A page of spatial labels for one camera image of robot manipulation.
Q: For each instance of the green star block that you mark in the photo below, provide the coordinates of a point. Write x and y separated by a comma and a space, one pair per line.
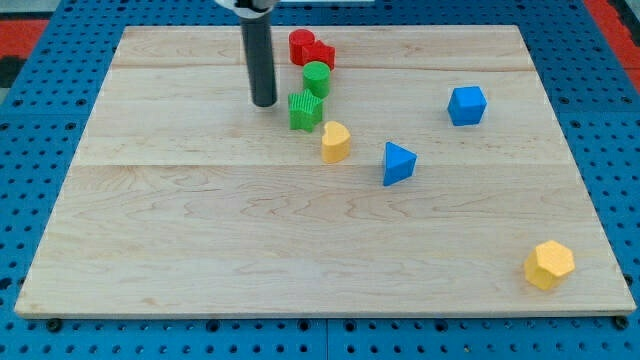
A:
305, 110

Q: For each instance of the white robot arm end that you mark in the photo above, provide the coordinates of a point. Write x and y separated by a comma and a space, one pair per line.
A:
248, 9

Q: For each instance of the red star block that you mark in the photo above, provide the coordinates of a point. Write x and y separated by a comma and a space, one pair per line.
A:
319, 52

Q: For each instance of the yellow heart block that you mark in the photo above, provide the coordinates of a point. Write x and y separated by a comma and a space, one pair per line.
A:
335, 142

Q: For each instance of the blue triangle block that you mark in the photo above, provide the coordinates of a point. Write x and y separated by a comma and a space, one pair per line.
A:
398, 163

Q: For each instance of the green cylinder block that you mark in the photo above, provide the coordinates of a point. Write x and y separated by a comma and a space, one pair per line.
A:
316, 78

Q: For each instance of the light wooden board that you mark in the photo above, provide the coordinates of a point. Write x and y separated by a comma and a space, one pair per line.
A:
185, 201

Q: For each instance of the red cylinder block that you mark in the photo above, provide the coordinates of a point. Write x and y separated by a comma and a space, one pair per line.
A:
297, 40

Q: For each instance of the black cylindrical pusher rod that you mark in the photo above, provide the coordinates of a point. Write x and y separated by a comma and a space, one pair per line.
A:
257, 42

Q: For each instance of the blue cube block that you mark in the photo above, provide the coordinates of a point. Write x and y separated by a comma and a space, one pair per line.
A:
466, 106

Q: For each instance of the yellow hexagon block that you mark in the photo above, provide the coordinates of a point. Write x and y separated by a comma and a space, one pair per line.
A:
548, 265

